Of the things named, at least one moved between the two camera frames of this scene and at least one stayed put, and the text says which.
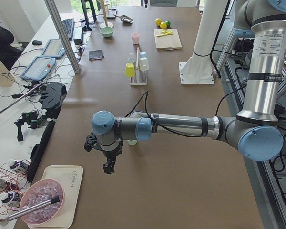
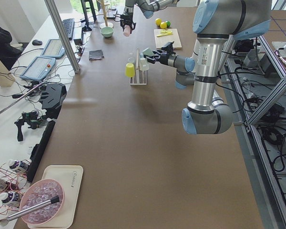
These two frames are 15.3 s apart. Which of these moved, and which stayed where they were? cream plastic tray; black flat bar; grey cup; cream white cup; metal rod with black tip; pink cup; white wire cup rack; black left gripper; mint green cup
Moved: mint green cup; pink cup; black left gripper
Stayed: black flat bar; cream plastic tray; white wire cup rack; metal rod with black tip; grey cup; cream white cup
